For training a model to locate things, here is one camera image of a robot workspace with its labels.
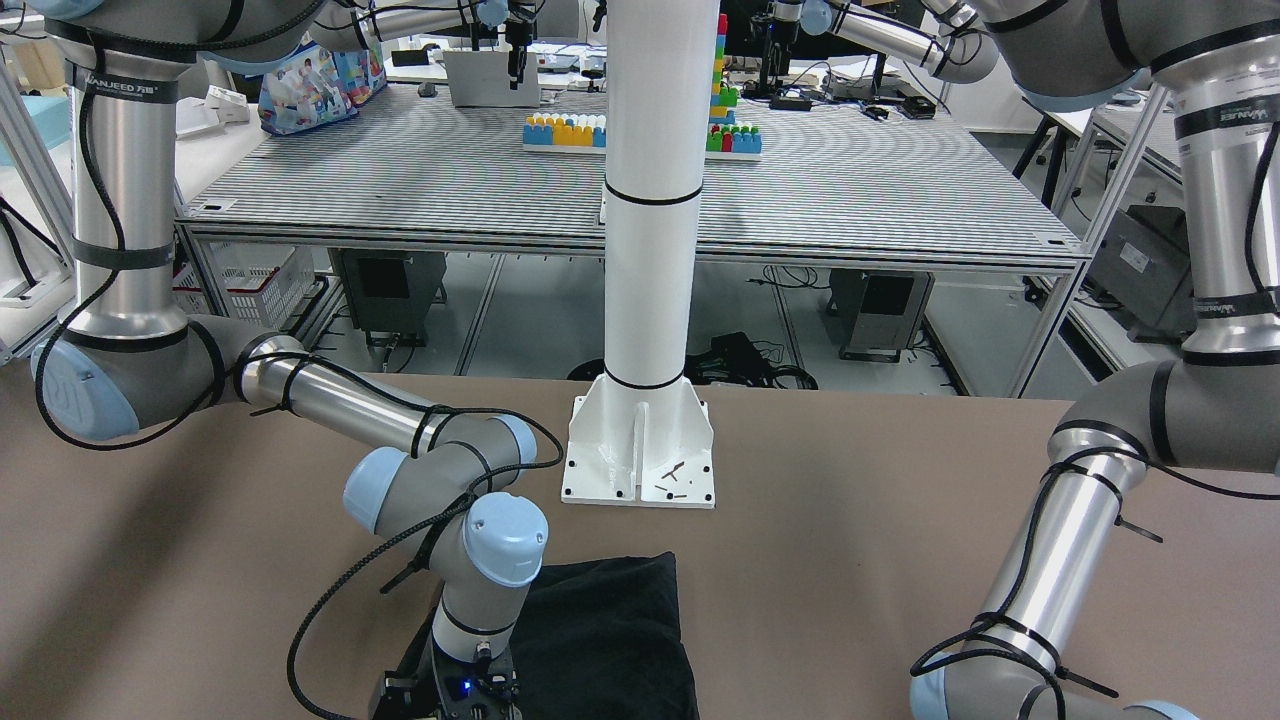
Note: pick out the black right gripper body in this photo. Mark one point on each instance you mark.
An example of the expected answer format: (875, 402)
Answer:
(397, 696)

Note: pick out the black graphic t-shirt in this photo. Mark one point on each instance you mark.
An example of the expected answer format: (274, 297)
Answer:
(601, 639)

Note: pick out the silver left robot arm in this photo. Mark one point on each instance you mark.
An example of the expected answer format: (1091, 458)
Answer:
(1213, 408)

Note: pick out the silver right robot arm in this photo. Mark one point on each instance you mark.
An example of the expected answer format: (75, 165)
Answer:
(126, 364)

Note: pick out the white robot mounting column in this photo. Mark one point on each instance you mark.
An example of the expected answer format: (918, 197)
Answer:
(641, 435)

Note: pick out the grey computer tower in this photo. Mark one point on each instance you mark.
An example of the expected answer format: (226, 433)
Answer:
(390, 291)
(879, 311)

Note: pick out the white plastic basket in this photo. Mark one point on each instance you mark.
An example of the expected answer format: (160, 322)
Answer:
(264, 282)

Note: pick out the colourful toy block row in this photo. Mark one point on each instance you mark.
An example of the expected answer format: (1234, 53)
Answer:
(558, 132)

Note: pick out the colourful toy block tower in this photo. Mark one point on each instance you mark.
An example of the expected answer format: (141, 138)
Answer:
(728, 137)

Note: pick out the colourful printed bag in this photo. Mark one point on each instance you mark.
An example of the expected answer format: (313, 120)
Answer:
(315, 87)

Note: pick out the striped aluminium work table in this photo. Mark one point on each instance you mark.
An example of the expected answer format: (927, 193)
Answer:
(833, 188)

